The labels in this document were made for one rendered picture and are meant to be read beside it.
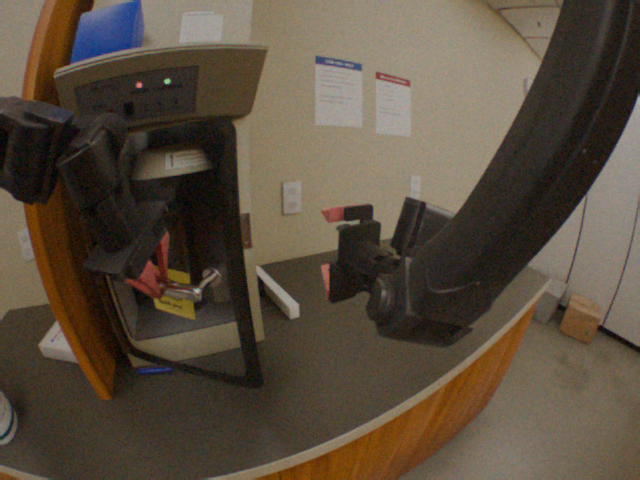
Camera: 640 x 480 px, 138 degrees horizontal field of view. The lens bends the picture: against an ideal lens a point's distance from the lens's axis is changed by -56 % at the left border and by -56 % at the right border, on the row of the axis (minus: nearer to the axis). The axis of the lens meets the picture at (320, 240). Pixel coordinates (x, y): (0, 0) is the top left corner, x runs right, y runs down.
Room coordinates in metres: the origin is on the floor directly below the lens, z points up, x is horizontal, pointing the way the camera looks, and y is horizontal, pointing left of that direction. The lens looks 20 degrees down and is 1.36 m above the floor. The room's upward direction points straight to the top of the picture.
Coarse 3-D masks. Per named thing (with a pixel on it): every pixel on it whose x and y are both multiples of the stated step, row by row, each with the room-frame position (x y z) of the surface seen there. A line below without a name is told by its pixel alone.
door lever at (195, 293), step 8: (208, 272) 0.29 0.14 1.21; (216, 272) 0.29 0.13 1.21; (160, 280) 0.27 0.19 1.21; (208, 280) 0.28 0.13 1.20; (216, 280) 0.29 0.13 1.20; (160, 288) 0.25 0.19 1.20; (168, 288) 0.25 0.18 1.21; (176, 288) 0.25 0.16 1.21; (184, 288) 0.25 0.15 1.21; (192, 288) 0.25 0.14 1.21; (200, 288) 0.26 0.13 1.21; (168, 296) 0.25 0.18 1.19; (176, 296) 0.25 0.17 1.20; (184, 296) 0.25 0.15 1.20; (192, 296) 0.25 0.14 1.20; (200, 296) 0.25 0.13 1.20
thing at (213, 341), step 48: (144, 144) 0.31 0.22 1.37; (192, 144) 0.30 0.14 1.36; (144, 192) 0.31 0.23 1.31; (192, 192) 0.30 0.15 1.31; (96, 240) 0.33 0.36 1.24; (192, 240) 0.30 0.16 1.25; (240, 240) 0.29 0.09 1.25; (240, 288) 0.29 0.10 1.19; (144, 336) 0.32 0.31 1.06; (192, 336) 0.30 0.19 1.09; (240, 336) 0.29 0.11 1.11; (240, 384) 0.30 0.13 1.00
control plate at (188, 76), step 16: (112, 80) 0.30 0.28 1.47; (128, 80) 0.32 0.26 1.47; (144, 80) 0.33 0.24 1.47; (160, 80) 0.35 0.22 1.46; (176, 80) 0.36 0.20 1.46; (192, 80) 0.37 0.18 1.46; (80, 96) 0.29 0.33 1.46; (96, 96) 0.30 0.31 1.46; (112, 96) 0.32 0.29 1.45; (128, 96) 0.33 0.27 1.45; (144, 96) 0.35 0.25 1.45; (160, 96) 0.36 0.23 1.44; (176, 96) 0.38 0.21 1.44; (192, 96) 0.39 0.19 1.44; (80, 112) 0.30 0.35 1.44; (96, 112) 0.32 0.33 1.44; (144, 112) 0.37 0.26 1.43; (160, 112) 0.38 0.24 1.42; (176, 112) 0.40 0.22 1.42; (192, 112) 0.41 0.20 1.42
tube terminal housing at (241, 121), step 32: (96, 0) 0.34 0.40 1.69; (128, 0) 0.37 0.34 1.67; (160, 0) 0.41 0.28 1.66; (192, 0) 0.43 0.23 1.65; (224, 0) 0.46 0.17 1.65; (160, 32) 0.41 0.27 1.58; (224, 32) 0.47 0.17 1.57; (128, 128) 0.39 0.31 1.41; (256, 288) 0.49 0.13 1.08; (256, 320) 0.48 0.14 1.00
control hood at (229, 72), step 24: (144, 48) 0.30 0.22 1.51; (168, 48) 0.32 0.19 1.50; (192, 48) 0.34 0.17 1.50; (216, 48) 0.35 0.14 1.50; (240, 48) 0.37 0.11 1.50; (264, 48) 0.39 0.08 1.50; (72, 72) 0.26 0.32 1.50; (96, 72) 0.28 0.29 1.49; (120, 72) 0.30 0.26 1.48; (216, 72) 0.38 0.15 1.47; (240, 72) 0.40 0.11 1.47; (72, 96) 0.28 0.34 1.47; (216, 96) 0.41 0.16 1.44; (240, 96) 0.43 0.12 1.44; (144, 120) 0.38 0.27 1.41; (168, 120) 0.41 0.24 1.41
